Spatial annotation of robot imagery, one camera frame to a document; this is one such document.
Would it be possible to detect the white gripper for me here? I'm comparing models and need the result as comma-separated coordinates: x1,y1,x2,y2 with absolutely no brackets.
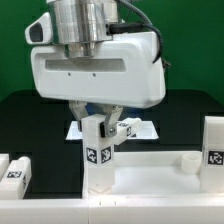
31,32,165,138

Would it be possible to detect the white desk top tray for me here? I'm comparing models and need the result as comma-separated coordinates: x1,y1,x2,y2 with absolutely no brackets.
82,151,224,198

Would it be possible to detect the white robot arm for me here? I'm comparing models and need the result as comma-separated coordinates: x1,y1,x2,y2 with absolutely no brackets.
25,0,165,137

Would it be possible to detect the white block far left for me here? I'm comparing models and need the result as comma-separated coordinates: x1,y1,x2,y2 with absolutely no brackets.
0,154,9,181

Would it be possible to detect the white marker base plate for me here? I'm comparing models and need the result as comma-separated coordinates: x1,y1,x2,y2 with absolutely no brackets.
66,121,159,140

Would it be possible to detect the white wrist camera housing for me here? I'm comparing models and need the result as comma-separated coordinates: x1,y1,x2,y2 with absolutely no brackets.
25,12,53,45

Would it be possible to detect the white front wall bar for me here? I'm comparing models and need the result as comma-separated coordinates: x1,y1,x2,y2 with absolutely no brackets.
0,197,224,224

